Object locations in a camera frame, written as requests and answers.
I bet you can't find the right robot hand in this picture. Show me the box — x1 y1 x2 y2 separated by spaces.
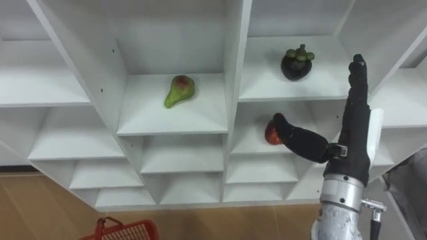
272 53 384 187

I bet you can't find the grey fabric object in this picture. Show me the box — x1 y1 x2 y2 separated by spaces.
382 149 427 240

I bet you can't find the red apple soft toy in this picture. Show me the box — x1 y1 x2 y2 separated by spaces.
264 119 284 146

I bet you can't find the dark mangosteen soft toy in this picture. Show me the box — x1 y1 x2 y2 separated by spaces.
280 43 316 82

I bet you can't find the white shelf unit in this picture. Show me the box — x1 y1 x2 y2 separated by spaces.
0 0 427 213

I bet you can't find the green pear soft toy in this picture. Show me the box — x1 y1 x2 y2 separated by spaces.
163 74 196 109

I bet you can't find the red plastic basket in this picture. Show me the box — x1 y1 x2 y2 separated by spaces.
78 216 160 240

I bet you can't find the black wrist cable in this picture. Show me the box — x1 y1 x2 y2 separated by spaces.
360 198 388 240

